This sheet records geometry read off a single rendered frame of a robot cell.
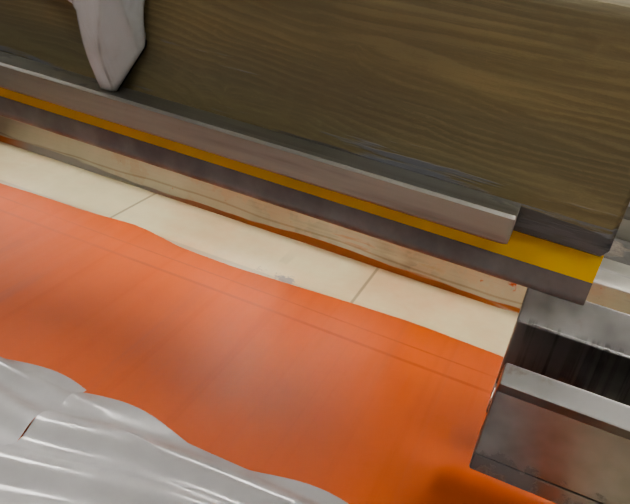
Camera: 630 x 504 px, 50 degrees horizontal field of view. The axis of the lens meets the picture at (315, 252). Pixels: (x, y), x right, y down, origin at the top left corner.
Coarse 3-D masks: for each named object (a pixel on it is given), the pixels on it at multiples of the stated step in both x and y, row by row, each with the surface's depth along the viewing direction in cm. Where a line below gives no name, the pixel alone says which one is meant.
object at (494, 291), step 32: (0, 128) 51; (32, 128) 49; (64, 160) 49; (96, 160) 48; (128, 160) 47; (160, 192) 47; (192, 192) 46; (224, 192) 45; (256, 224) 45; (288, 224) 44; (320, 224) 43; (352, 256) 43; (384, 256) 42; (416, 256) 41; (448, 288) 41; (480, 288) 40; (512, 288) 40; (608, 288) 37
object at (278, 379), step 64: (192, 320) 35; (256, 320) 36; (320, 320) 36; (384, 320) 37; (128, 384) 30; (192, 384) 30; (256, 384) 31; (320, 384) 32; (384, 384) 32; (448, 384) 33; (256, 448) 28; (320, 448) 28; (384, 448) 29; (448, 448) 29
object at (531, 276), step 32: (0, 96) 30; (64, 128) 30; (96, 128) 29; (160, 160) 28; (192, 160) 28; (256, 192) 27; (288, 192) 26; (352, 224) 26; (384, 224) 25; (448, 256) 25; (480, 256) 24; (544, 288) 24; (576, 288) 23
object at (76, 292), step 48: (0, 192) 44; (0, 240) 39; (48, 240) 40; (96, 240) 40; (144, 240) 41; (0, 288) 35; (48, 288) 35; (96, 288) 36; (144, 288) 37; (192, 288) 37; (0, 336) 31; (48, 336) 32; (96, 336) 32; (144, 336) 33
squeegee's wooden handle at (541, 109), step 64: (0, 0) 27; (64, 0) 26; (192, 0) 24; (256, 0) 23; (320, 0) 22; (384, 0) 21; (448, 0) 20; (512, 0) 20; (576, 0) 19; (64, 64) 27; (192, 64) 25; (256, 64) 24; (320, 64) 23; (384, 64) 22; (448, 64) 21; (512, 64) 20; (576, 64) 20; (320, 128) 24; (384, 128) 23; (448, 128) 22; (512, 128) 21; (576, 128) 20; (512, 192) 22; (576, 192) 21
